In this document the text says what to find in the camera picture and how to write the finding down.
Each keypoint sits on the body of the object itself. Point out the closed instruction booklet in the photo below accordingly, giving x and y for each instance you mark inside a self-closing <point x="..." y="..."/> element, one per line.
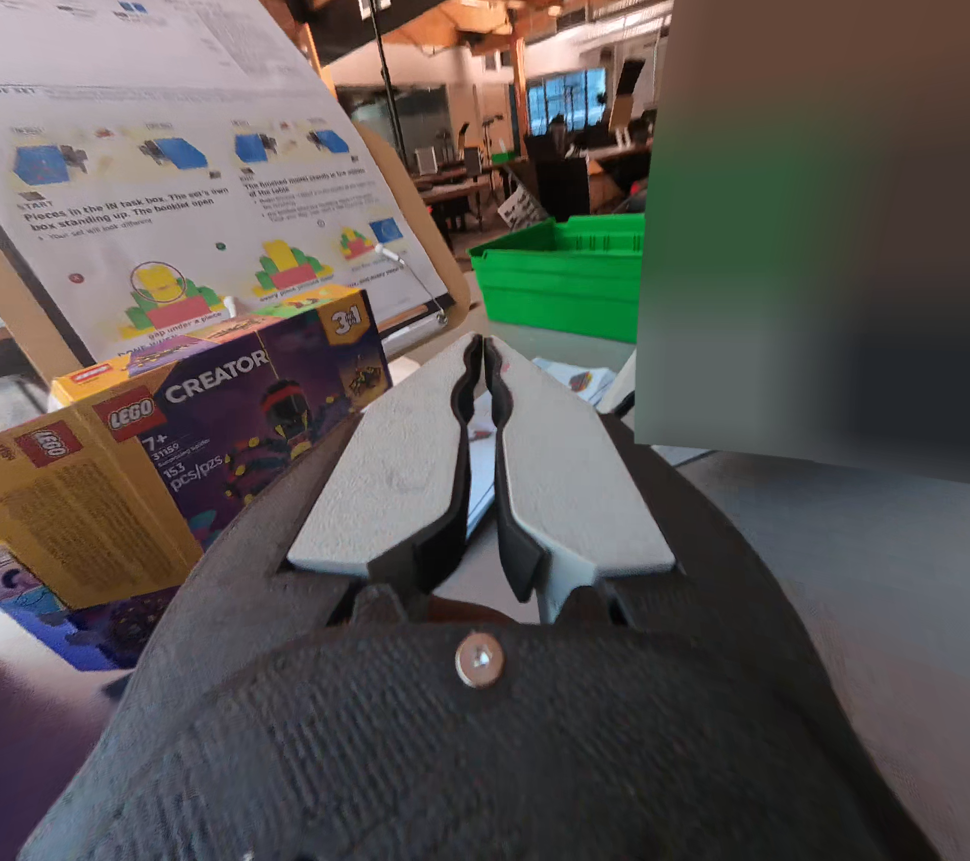
<point x="576" y="380"/>

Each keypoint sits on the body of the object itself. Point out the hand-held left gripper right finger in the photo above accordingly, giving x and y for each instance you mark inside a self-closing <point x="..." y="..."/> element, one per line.
<point x="576" y="482"/>

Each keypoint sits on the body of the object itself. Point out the printed instruction sheet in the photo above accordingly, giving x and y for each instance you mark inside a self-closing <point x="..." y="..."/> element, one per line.
<point x="151" y="80"/>

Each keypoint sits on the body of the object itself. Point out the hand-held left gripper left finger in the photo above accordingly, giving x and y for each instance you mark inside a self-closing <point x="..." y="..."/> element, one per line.
<point x="386" y="474"/>

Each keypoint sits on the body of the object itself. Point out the green plastic bin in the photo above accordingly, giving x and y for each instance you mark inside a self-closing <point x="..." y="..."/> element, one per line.
<point x="561" y="270"/>

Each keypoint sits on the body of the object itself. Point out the lego set box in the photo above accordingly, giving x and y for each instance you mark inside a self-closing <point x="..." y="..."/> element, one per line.
<point x="227" y="421"/>

